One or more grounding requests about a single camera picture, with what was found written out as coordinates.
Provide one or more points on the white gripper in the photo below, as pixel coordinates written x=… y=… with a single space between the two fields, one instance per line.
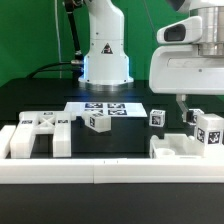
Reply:
x=180 y=70

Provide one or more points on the white chair seat block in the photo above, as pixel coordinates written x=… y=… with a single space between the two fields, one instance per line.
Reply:
x=174 y=146

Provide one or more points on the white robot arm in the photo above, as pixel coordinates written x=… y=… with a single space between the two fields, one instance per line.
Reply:
x=106 y=66

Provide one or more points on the white tagged cube far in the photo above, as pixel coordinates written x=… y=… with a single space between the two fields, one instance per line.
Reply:
x=192 y=115

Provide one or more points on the white tagged cube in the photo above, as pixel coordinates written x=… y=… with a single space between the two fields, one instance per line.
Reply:
x=157 y=118
x=192 y=115

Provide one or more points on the white tagged cube near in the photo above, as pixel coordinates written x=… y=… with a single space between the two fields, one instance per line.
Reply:
x=157 y=118

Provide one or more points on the white marker sheet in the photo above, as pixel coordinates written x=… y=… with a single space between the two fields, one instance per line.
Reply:
x=112 y=109

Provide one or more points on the white U-shaped border fence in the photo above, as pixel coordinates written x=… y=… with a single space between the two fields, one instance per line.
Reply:
x=96 y=171

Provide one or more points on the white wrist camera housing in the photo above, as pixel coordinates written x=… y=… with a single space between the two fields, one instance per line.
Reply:
x=185 y=31

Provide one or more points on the white chair back frame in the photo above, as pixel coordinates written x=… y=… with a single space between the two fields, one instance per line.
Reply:
x=33 y=123

